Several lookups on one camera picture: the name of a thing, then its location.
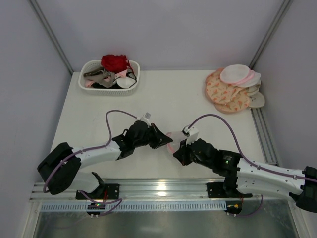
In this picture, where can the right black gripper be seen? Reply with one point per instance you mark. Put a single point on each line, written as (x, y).
(186, 151)

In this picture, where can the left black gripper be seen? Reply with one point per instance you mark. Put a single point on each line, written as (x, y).
(153, 136)

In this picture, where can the white pink mesh laundry bag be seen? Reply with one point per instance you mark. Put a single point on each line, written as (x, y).
(177, 137)

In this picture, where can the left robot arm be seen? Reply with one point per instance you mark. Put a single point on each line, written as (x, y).
(61, 168)

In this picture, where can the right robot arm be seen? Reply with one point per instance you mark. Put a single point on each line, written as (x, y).
(242, 178)

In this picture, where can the grey bra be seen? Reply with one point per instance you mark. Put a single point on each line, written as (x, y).
(101, 77)

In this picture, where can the red lace bra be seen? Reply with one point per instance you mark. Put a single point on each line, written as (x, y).
(115, 63)

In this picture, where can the white plastic basket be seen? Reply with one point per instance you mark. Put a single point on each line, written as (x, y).
(94, 64)

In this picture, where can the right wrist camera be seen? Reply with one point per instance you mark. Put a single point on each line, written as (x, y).
(191, 133)

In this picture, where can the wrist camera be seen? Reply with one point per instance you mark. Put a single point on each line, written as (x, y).
(146, 118)
(191, 133)

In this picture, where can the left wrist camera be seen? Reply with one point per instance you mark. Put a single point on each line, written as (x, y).
(146, 118)

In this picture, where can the aluminium rail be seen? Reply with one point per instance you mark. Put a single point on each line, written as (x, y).
(160, 190)

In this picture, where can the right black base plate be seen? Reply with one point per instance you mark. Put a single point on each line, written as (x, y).
(219, 190)

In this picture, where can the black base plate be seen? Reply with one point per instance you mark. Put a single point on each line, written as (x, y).
(219, 190)
(109, 191)

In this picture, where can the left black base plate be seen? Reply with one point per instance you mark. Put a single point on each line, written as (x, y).
(109, 191)

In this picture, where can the white cable duct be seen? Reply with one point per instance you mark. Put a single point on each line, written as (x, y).
(134, 206)

